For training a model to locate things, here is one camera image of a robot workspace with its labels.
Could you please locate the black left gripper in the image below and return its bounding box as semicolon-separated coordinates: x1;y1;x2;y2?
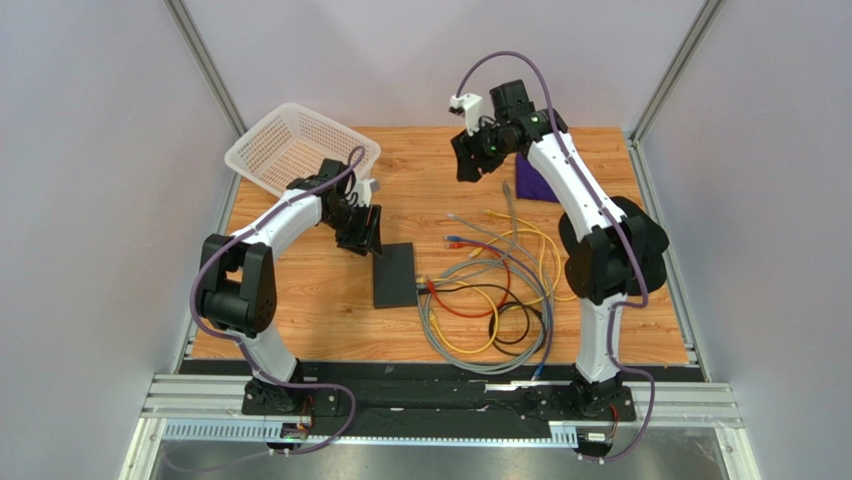
322;201;383;258

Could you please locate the black network switch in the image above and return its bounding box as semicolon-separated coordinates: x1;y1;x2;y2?
372;242;418;310

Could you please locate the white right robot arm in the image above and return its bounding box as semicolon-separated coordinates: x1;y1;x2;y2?
449;80;668;418

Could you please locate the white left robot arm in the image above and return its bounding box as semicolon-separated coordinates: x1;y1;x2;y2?
190;159;383;415

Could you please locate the purple folded cloth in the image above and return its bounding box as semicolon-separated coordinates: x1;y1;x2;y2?
515;153;558;203

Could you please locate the white plastic basket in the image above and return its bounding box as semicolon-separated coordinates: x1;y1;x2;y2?
224;103;381;197

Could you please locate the black bucket hat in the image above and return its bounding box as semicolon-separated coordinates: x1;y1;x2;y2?
611;196;670;293

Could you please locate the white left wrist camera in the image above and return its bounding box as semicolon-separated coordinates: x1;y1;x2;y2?
348;178;380;207

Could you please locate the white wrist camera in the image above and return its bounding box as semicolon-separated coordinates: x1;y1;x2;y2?
448;93;483;136
348;178;380;207

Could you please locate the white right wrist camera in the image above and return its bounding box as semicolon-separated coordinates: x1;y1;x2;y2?
448;93;483;136

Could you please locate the red ethernet cable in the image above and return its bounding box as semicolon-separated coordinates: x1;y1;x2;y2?
424;240;512;319

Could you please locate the yellow ethernet cable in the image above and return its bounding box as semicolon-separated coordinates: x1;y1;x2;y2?
415;209;577;355

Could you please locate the black cable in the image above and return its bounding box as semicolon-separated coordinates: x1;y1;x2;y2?
417;282;548;357

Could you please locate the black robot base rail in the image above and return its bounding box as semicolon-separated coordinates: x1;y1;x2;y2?
176;359;707;441

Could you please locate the blue ethernet cable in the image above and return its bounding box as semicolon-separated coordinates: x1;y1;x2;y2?
443;234;554;381

